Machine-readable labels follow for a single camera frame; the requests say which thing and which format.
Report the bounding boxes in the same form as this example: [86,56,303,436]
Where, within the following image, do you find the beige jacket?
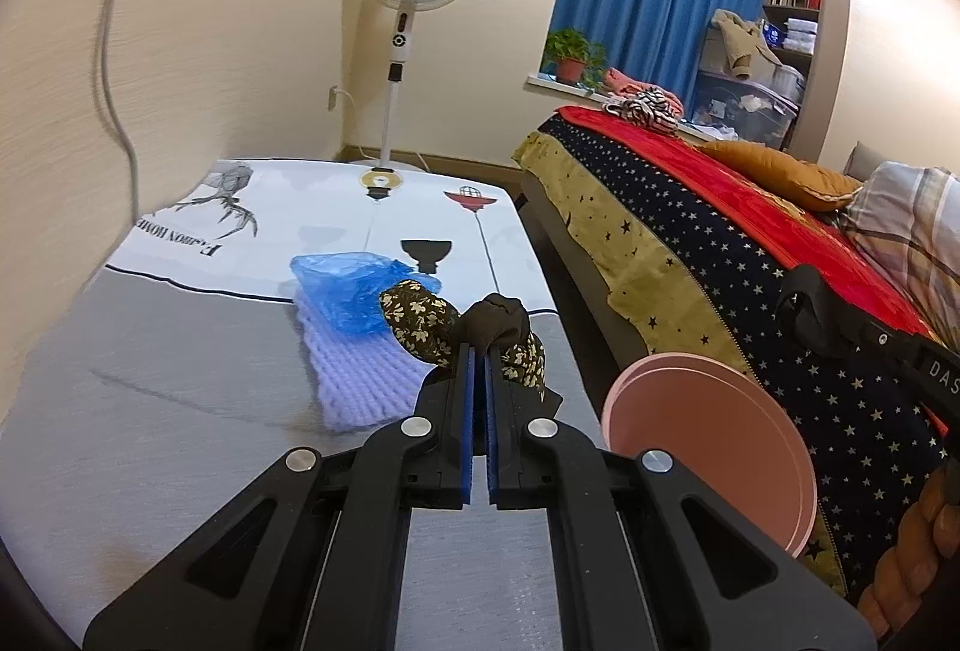
[708,9,785,83]

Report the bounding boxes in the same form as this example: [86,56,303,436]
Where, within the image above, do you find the clear storage box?
[689,69,808,154]

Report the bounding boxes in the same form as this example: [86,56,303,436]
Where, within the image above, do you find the dark floral cloth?
[378,279,549,398]

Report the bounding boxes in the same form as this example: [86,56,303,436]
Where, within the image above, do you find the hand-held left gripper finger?
[480,343,878,651]
[82,343,479,651]

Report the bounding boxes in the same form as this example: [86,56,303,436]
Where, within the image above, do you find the orange pillow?
[697,139,864,214]

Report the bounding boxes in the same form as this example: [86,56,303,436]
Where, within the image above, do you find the pink bin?
[601,352,819,559]

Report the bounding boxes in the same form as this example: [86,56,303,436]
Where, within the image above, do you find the blue plastic bag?
[289,250,444,338]

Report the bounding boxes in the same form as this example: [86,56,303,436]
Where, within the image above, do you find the plaid pillow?
[839,161,960,353]

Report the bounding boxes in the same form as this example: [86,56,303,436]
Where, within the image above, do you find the orange braided cushion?
[858,469,960,638]

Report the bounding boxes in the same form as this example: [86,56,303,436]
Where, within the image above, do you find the grey wall cable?
[96,0,145,211]

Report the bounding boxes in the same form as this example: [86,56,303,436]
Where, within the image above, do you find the lavender knitted cloth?
[293,287,459,436]

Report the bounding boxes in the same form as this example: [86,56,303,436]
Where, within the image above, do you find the grey and white printed mat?
[0,155,625,651]

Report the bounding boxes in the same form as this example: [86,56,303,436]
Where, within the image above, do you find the potted green plant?
[543,28,609,90]

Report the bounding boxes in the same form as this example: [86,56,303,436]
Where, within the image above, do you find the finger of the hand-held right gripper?
[775,264,880,361]

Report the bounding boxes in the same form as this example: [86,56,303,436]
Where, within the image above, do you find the striped clothes on bed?
[603,67,684,116]

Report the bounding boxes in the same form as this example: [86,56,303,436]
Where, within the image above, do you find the bookshelf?
[764,0,827,76]

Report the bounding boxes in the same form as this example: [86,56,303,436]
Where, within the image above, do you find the star print blanket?
[513,114,960,616]

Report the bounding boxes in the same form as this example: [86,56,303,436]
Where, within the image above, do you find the red blanket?
[558,105,947,342]

